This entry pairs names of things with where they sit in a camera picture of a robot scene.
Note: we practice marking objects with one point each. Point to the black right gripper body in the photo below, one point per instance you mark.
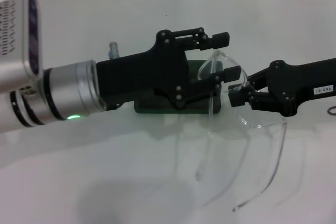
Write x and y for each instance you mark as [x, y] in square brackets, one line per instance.
[294, 85]

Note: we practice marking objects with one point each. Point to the green glasses case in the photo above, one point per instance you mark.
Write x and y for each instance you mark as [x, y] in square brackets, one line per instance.
[157, 108]

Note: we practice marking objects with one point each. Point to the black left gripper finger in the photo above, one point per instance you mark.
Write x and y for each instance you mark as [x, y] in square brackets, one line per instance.
[220, 40]

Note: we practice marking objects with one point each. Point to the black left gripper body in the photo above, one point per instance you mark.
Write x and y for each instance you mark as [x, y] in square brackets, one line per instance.
[147, 77]

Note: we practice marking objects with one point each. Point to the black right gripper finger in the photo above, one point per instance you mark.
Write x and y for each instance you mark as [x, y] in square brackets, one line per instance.
[232, 74]
[258, 77]
[237, 100]

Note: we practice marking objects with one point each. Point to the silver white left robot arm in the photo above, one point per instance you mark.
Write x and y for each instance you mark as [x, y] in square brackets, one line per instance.
[68, 90]

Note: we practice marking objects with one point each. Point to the clear plastic glasses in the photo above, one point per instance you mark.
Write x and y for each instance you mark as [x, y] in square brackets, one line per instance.
[219, 54]

